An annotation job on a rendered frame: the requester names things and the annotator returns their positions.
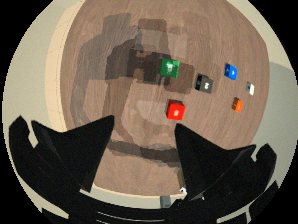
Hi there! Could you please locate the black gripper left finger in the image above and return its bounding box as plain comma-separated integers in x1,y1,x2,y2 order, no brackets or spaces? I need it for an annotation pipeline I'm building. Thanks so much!
31,115,114,193

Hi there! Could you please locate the red block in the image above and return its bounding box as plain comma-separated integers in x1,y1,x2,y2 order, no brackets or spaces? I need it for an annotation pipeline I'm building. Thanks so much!
165,100,185,120

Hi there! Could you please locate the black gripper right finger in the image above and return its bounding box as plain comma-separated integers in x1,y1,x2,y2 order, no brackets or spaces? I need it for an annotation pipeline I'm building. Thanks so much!
174,123,257,201

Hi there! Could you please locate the blue block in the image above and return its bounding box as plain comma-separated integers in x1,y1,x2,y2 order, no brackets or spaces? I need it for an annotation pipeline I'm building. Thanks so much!
225,64,237,80

